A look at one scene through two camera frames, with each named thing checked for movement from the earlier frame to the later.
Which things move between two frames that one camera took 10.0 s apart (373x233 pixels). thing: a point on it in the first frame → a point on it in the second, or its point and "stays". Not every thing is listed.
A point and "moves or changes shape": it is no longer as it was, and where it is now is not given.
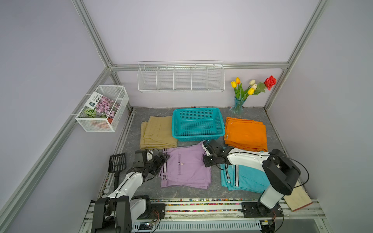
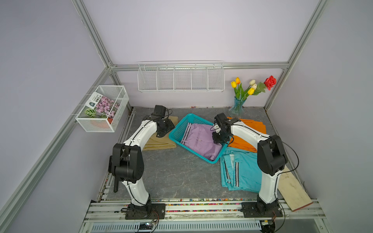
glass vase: x=237 y=110 stays
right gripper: x=205 y=161 → x=215 y=139
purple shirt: x=185 y=168 → x=200 y=137
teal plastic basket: x=197 y=124 moves or changes shape
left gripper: x=159 y=163 → x=170 y=126
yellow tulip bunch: x=253 y=89 stays
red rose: x=270 y=82 stays
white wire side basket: x=103 y=108 stays
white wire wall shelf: x=181 y=76 stays
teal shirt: x=242 y=177 stays
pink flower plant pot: x=101 y=107 stays
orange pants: x=245 y=134 stays
